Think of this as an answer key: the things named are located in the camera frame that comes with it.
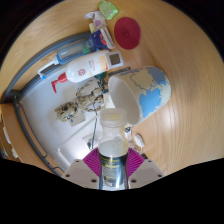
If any white earbuds case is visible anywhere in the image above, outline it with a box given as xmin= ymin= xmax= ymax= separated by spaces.
xmin=132 ymin=132 xmax=146 ymax=148

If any clear bottle with dark label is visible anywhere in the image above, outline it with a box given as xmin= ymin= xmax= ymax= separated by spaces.
xmin=97 ymin=107 xmax=130 ymax=190

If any white and pink small packet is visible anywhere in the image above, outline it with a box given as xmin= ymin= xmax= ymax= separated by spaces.
xmin=84 ymin=10 xmax=108 ymax=34

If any small green packet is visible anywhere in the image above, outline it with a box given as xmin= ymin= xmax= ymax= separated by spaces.
xmin=97 ymin=0 xmax=120 ymax=20

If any dark blue packet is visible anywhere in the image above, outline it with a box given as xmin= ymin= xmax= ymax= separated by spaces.
xmin=87 ymin=27 xmax=115 ymax=52

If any clear blue spray bottle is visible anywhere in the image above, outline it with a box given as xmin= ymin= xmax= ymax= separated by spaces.
xmin=37 ymin=39 xmax=93 ymax=80

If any flat round red coaster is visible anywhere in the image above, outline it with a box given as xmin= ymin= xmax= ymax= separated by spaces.
xmin=113 ymin=16 xmax=142 ymax=51

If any brown tree creature figurine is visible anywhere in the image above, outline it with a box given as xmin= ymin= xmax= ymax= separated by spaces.
xmin=54 ymin=79 xmax=109 ymax=124

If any white wall box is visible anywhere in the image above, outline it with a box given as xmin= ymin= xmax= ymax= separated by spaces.
xmin=68 ymin=109 xmax=86 ymax=128

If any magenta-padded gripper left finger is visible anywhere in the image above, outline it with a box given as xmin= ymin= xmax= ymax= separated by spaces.
xmin=61 ymin=148 xmax=103 ymax=190

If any grey metal desk frame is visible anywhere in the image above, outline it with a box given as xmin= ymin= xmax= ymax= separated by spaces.
xmin=0 ymin=31 xmax=92 ymax=176

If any white mug with blue patches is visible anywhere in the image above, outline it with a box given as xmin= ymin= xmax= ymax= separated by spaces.
xmin=107 ymin=65 xmax=172 ymax=127

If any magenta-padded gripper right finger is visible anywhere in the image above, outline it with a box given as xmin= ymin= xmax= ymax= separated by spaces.
xmin=123 ymin=147 xmax=165 ymax=190

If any white pump bottle red nozzle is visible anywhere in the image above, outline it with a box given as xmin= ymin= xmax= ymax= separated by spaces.
xmin=50 ymin=50 xmax=112 ymax=94

